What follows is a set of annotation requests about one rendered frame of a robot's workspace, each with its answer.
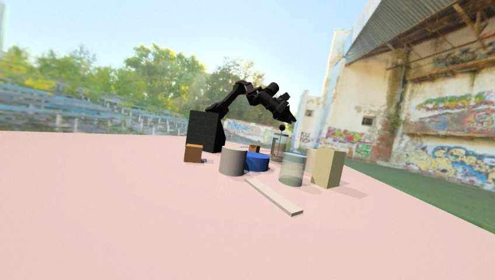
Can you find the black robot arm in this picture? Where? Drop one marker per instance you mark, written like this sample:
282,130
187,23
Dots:
254,99

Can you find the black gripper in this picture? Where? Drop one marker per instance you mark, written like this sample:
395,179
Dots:
280,111

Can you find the tan rectangular block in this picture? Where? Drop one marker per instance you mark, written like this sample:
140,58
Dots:
328,167

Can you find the beige flat bar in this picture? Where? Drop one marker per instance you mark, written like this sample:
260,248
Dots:
285,205

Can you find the brown wooden block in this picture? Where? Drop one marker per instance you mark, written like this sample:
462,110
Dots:
254,148
193,153

